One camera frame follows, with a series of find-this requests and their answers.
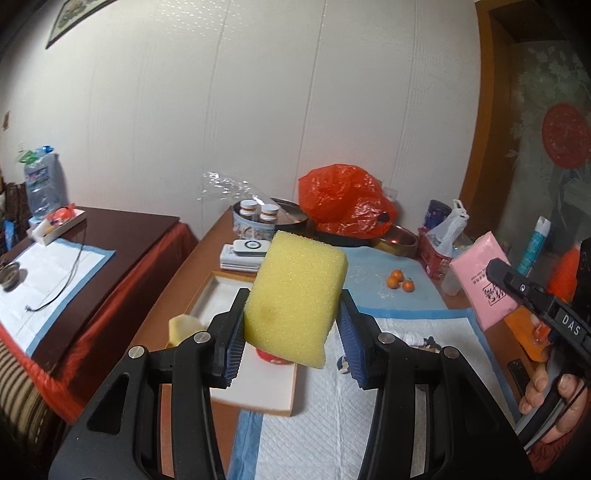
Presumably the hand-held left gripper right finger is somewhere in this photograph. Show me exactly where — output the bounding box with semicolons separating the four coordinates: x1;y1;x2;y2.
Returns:
337;288;532;480

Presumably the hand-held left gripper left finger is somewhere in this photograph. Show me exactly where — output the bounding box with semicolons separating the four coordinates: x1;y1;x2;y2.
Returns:
48;288;252;480

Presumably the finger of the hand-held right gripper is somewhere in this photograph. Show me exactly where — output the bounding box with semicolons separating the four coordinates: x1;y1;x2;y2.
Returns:
487;258;585;352

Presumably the pink tissue pack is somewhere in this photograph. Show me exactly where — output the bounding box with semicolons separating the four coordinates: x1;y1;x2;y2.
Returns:
450;232;536;332

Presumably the white box with brown rim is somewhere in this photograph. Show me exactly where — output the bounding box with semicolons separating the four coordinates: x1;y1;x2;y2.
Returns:
161;270;298;416

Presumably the person's right forearm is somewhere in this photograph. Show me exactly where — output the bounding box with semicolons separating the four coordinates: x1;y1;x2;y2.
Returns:
526;431;591;474

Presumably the person's right hand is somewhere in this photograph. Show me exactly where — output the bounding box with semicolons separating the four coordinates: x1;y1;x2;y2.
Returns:
518;364;591;446

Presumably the orange cloth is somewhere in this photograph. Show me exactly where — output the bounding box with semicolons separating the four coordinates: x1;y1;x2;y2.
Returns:
503;305;561;363

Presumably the orange ribbed plastic container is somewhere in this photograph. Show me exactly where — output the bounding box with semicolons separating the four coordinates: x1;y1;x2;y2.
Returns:
547;247;583;303

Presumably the teal spray can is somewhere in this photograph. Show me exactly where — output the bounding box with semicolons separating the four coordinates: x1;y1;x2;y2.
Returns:
517;217;552;278

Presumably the pale yellow sponge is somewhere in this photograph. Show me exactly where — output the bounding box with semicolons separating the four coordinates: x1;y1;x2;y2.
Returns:
168;314;206;348

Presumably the black smartphone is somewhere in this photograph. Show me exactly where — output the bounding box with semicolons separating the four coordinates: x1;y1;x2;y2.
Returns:
507;359;532;398

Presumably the white quilted absorbent pad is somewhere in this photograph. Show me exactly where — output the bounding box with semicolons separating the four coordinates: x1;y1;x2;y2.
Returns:
0;237;116;357
228;309;522;480

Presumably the white remote stack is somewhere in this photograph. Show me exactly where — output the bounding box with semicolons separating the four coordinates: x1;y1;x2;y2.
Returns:
219;244;265;271

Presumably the red plastic basket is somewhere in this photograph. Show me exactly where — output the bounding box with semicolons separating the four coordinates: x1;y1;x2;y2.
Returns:
418;228;455;281

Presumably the white oval device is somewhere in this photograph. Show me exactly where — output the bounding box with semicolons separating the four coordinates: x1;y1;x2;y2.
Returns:
232;239;271;257

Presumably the white plastic bag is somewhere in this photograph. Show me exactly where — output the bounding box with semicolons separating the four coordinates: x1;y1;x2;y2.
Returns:
425;199;470;257

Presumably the metal bowl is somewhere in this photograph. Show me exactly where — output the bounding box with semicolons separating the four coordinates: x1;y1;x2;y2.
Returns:
374;225;419;259

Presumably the red tablecloth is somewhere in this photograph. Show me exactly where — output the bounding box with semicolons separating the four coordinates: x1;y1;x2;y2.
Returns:
25;222;199;425

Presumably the small round patterned tin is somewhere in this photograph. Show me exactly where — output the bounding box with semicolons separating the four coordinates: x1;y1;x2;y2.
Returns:
233;207;278;241

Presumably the dark round tray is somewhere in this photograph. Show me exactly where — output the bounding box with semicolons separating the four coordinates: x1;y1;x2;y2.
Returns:
270;198;308;232

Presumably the orange plastic bag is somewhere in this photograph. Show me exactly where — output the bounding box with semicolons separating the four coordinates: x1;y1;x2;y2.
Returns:
298;164;399;241

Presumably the dark wooden side table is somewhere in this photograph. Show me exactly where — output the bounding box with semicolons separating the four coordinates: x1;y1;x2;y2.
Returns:
0;205;182;370

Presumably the red round door decoration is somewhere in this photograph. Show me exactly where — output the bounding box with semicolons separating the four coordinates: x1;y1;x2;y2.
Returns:
542;103;591;168

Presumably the clear plastic wrap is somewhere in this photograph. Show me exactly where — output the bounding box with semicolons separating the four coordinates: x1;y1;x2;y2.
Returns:
198;171;260;205

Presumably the striped sofa cushion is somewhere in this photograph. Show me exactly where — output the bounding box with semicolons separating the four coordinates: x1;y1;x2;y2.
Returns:
0;342;66;464

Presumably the white plastic tray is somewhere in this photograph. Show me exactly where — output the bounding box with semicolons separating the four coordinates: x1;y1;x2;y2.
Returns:
28;208;87;246

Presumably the small steel bowl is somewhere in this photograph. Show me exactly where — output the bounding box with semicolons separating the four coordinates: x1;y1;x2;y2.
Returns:
0;261;22;291

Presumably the large water jug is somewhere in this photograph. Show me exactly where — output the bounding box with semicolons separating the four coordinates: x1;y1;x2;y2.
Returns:
23;145;64;220

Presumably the long framed calligraphy picture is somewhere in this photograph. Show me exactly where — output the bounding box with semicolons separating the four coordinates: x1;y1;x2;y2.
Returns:
45;0;117;49

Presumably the thin black cable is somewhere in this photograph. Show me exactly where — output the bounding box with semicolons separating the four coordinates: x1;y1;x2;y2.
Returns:
27;240;91;313

